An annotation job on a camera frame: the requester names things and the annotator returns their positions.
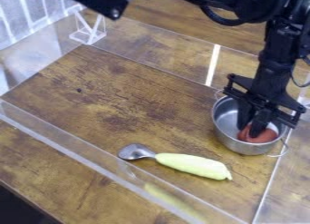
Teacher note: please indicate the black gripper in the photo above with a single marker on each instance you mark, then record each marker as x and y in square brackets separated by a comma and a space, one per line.
[264, 102]

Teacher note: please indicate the silver metal pot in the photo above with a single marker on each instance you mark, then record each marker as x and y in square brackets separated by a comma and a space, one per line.
[237, 139]

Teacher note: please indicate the red white toy mushroom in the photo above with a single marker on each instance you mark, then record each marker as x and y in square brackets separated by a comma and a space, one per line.
[266, 136]

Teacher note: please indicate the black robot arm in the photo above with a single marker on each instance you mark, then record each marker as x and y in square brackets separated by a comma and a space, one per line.
[286, 30]

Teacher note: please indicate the clear acrylic front barrier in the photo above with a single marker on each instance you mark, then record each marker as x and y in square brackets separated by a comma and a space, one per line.
[150, 187]

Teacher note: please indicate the spoon with yellow handle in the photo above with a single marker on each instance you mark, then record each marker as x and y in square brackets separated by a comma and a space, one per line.
[191, 164]

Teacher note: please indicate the clear acrylic triangle bracket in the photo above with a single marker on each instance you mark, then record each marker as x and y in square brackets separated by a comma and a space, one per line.
[89, 34]

